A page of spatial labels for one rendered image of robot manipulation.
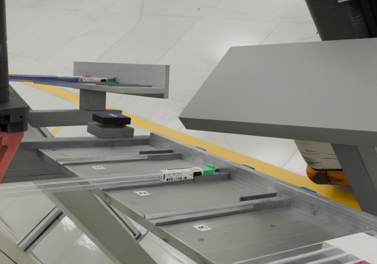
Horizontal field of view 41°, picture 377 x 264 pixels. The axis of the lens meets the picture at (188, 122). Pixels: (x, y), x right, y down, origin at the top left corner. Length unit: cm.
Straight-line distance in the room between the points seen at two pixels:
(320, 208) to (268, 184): 8
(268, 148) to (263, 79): 79
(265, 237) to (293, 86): 53
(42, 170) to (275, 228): 38
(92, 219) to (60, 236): 106
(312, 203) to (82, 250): 148
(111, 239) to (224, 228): 64
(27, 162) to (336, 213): 43
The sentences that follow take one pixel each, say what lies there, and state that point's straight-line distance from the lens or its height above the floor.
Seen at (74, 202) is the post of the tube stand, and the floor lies 62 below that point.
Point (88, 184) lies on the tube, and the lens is 57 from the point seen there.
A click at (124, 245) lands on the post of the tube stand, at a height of 45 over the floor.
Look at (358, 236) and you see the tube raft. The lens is 52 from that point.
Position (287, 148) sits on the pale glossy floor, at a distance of 178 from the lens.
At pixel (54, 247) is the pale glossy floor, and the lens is 211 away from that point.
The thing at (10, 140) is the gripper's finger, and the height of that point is 98.
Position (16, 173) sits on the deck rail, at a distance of 76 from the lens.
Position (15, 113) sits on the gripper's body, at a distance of 47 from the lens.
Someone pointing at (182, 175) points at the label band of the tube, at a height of 78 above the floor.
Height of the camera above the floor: 117
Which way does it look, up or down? 33 degrees down
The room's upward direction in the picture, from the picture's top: 34 degrees counter-clockwise
